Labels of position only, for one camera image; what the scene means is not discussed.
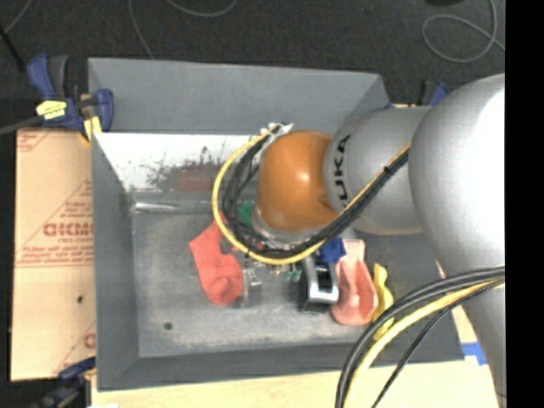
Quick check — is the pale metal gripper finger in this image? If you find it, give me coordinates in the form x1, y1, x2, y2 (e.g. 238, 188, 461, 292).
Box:
241, 268, 263, 308

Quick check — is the dark green object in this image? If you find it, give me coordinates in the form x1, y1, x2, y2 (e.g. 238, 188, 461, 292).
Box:
236, 200, 257, 230

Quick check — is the red-orange cloth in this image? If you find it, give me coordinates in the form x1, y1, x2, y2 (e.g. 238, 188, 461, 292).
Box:
188, 222, 245, 307

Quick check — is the grey metal bin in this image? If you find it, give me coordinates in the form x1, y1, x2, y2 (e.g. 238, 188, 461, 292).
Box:
87, 57, 465, 390

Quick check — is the blue cloth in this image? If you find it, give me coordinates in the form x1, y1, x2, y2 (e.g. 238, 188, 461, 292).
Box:
318, 237, 347, 267

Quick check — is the brown cardboard board red print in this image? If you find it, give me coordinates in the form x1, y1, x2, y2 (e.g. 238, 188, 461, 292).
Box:
8, 127, 99, 382

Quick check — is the pink cloth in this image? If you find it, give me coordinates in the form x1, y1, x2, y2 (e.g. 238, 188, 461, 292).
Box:
331, 239, 380, 326

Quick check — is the yellow soft strip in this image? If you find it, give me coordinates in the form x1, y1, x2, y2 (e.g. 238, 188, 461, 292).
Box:
371, 263, 396, 340

